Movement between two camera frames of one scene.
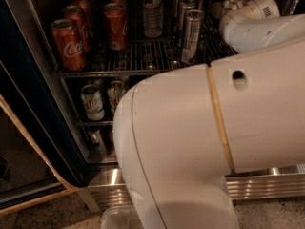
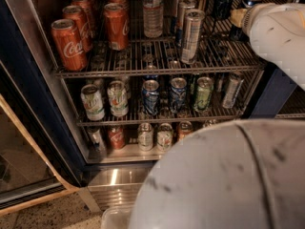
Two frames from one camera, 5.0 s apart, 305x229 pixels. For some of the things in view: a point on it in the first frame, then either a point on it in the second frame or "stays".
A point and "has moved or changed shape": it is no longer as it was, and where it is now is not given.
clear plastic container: (120, 218) stays
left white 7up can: (92, 102) stays
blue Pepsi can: (216, 10) has moved or changed shape
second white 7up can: (114, 90) stays
